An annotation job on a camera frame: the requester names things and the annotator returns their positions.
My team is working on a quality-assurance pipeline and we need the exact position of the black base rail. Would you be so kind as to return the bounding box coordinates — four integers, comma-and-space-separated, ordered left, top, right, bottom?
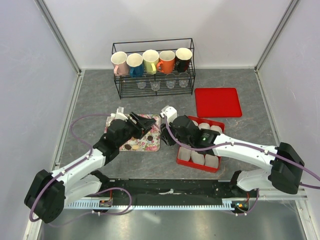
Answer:
100, 179, 257, 207

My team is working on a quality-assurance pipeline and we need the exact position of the black and red mug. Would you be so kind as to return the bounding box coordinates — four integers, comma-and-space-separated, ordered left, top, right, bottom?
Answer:
174, 47, 193, 73

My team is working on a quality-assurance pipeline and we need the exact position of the orange mug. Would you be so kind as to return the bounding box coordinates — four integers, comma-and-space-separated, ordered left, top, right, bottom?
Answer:
156, 50, 176, 74

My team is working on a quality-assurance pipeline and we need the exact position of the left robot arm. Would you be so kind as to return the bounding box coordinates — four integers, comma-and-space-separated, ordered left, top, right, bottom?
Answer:
24, 112, 157, 224

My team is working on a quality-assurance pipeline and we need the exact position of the red box lid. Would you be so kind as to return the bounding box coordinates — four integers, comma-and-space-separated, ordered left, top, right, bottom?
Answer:
194, 87, 243, 118

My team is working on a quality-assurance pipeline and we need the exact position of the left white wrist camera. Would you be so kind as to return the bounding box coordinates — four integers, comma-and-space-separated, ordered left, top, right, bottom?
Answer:
110, 106, 128, 122

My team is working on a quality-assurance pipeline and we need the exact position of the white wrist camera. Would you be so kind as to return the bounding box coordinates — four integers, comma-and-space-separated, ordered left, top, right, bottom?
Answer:
160, 105, 178, 124
110, 106, 128, 122

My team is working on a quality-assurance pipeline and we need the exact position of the blue mug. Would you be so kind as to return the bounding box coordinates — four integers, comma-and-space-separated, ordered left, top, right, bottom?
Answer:
126, 53, 145, 78

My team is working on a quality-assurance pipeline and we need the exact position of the black wire mug rack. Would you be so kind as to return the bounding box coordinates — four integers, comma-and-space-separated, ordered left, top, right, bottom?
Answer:
110, 37, 196, 99

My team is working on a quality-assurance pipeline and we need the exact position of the floral serving tray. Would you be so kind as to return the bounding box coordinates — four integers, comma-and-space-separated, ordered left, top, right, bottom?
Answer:
119, 114, 161, 152

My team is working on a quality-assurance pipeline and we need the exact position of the clear glass cup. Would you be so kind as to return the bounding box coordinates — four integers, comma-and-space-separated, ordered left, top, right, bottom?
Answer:
166, 80, 176, 89
150, 80, 161, 92
179, 79, 189, 88
137, 81, 146, 90

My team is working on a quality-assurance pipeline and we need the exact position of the yellow-green mug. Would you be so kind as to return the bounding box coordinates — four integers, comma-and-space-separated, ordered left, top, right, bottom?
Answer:
142, 49, 159, 75

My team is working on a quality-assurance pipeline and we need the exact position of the pink mug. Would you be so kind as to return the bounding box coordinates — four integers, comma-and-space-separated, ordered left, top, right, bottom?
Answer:
110, 51, 129, 77

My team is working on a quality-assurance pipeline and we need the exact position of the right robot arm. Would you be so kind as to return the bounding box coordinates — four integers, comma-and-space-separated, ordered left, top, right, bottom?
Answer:
160, 113, 305, 197

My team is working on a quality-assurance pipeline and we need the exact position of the red chocolate box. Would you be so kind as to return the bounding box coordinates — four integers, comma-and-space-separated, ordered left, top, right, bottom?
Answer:
176, 116, 225, 173

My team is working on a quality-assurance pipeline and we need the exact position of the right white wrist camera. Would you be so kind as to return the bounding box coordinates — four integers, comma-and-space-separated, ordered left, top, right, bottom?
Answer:
160, 105, 178, 124

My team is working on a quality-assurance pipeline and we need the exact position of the dark oval chocolate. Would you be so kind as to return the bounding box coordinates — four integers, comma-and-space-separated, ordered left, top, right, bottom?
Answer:
124, 144, 132, 150

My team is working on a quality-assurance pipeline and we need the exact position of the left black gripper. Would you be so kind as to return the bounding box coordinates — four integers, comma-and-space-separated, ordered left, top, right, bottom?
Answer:
117, 111, 156, 148

